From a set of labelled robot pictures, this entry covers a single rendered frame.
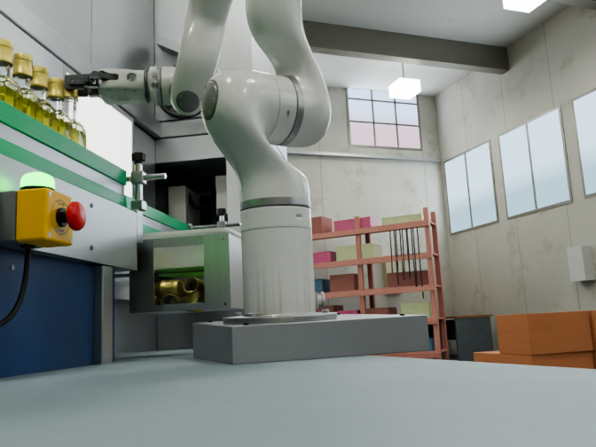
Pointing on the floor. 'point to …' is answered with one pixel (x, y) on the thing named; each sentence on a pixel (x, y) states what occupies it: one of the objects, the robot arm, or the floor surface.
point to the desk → (468, 334)
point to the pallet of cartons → (545, 340)
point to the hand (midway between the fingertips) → (76, 86)
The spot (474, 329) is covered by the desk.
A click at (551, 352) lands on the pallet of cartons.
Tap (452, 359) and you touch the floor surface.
